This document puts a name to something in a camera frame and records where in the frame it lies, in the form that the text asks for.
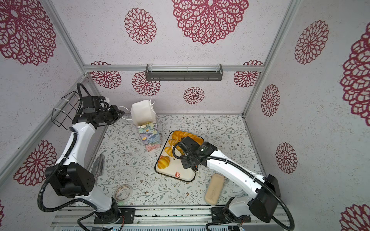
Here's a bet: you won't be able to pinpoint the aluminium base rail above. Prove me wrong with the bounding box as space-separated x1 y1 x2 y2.
50 204 294 231

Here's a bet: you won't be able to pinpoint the black wire wall basket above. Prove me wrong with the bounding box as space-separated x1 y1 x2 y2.
51 90 80 130

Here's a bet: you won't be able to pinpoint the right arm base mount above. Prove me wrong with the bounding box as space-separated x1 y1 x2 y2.
211 207 251 223

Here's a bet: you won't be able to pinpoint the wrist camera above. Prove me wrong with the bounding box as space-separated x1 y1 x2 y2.
82 96 102 114
179 137 200 154

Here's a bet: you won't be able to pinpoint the black rimmed white tray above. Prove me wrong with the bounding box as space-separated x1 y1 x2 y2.
154 131 197 182

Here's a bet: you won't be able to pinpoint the clear tape roll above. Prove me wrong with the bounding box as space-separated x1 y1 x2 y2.
115 184 133 202

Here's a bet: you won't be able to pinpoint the beige oblong bread loaf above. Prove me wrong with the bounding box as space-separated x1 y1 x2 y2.
204 174 225 206

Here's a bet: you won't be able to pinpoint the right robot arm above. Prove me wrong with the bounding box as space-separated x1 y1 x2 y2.
172 137 295 231

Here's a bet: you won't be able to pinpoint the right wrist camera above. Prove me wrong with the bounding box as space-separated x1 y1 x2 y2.
179 137 200 154

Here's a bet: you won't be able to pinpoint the long twisted bread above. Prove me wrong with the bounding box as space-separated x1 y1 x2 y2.
172 131 204 145

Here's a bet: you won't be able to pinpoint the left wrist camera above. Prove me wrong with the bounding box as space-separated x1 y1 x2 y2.
82 96 102 114

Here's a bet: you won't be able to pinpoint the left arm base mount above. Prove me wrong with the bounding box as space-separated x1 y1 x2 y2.
93 208 136 224

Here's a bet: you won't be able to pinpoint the striped bread roll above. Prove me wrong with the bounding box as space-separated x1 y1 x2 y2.
168 139 180 146
164 146 184 157

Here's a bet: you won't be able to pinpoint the floral paper bag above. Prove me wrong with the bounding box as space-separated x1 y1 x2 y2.
118 98 161 152

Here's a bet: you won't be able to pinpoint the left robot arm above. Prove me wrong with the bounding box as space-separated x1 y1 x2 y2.
37 105 125 223

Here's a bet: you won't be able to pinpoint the metal tongs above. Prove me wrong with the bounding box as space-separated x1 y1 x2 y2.
91 154 105 185

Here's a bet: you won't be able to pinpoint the small croissant lower left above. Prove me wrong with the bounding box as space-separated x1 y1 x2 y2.
157 156 171 169

